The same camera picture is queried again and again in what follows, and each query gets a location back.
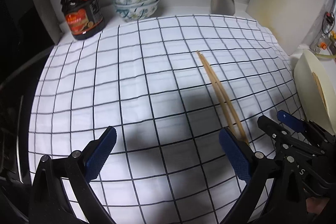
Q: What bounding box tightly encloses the wooden chopstick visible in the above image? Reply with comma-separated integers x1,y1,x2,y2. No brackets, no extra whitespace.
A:
197,51,235,133
312,72,327,109
197,51,249,144

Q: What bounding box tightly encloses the right hand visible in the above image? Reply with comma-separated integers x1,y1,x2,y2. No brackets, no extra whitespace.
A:
306,197,335,223

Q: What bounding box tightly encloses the cream round container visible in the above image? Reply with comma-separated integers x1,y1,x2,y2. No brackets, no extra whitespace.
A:
294,50,335,135

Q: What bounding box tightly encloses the wooden chopstick inside container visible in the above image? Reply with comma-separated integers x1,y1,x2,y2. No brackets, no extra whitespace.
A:
312,72,327,109

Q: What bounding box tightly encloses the white black checkered cloth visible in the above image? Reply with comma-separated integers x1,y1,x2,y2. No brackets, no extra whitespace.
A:
28,15,303,223

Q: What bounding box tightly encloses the bottom patterned ceramic bowl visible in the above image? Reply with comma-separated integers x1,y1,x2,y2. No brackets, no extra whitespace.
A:
114,0,159,22

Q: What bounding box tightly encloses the middle patterned ceramic bowl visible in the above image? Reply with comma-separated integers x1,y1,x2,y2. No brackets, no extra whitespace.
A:
114,0,158,9

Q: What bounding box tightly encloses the gas valve with hose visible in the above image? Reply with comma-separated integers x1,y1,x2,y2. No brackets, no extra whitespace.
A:
310,12,335,59

